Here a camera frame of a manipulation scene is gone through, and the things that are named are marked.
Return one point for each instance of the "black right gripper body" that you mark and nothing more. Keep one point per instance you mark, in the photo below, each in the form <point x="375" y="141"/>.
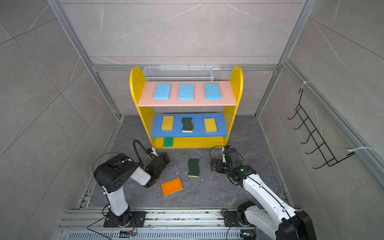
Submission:
<point x="222" y="167"/>

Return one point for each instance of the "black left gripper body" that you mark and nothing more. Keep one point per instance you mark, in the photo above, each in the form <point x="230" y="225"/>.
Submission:
<point x="165" y="160"/>

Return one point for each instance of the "yellow sponge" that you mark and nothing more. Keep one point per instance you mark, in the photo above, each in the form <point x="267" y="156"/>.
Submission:
<point x="210" y="125"/>
<point x="167" y="123"/>

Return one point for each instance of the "dark green sponge curved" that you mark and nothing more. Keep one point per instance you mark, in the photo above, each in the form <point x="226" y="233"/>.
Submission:
<point x="188" y="126"/>

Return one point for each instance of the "blue sponge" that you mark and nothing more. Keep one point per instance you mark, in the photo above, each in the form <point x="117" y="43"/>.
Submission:
<point x="186" y="92"/>
<point x="162" y="91"/>

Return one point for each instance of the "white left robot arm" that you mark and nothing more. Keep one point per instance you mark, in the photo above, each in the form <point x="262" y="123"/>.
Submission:
<point x="113" y="174"/>

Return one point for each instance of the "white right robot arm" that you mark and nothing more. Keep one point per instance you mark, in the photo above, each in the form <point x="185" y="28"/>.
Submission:
<point x="278" y="220"/>

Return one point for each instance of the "yellow shelf unit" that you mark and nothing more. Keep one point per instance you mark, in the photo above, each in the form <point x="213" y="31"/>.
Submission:
<point x="143" y="83"/>

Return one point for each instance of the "orange sponge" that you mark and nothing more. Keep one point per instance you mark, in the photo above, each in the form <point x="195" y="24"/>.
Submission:
<point x="171" y="186"/>

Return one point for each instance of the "black wire hook rack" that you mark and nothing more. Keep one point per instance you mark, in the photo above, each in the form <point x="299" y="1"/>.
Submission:
<point x="315" y="136"/>

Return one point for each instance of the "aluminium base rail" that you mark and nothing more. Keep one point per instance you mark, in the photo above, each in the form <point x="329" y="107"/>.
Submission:
<point x="156" y="223"/>

